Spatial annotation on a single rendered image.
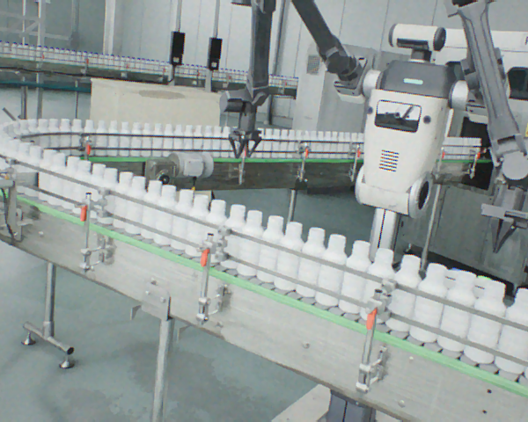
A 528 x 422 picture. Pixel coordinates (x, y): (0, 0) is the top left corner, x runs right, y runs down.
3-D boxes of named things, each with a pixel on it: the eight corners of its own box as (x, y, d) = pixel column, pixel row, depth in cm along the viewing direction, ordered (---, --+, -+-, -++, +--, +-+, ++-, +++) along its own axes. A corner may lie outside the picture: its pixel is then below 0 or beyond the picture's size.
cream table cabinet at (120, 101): (180, 195, 657) (191, 87, 629) (210, 210, 611) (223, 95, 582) (83, 199, 589) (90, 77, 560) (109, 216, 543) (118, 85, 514)
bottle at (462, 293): (432, 345, 126) (448, 272, 122) (440, 337, 131) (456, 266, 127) (461, 356, 123) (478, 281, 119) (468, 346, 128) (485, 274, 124)
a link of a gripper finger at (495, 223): (514, 255, 132) (526, 214, 133) (480, 246, 136) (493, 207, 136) (517, 260, 138) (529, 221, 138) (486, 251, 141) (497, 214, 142)
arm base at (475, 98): (478, 71, 181) (465, 105, 179) (474, 55, 175) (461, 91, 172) (509, 75, 177) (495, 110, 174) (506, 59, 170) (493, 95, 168)
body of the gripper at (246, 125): (228, 133, 198) (231, 111, 196) (246, 132, 206) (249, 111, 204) (244, 136, 195) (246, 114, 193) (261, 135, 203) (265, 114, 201)
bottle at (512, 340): (489, 367, 120) (508, 290, 116) (497, 357, 125) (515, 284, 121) (521, 379, 117) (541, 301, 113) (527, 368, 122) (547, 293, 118)
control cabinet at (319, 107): (326, 184, 840) (348, 44, 794) (351, 192, 803) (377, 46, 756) (282, 185, 790) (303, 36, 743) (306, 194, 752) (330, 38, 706)
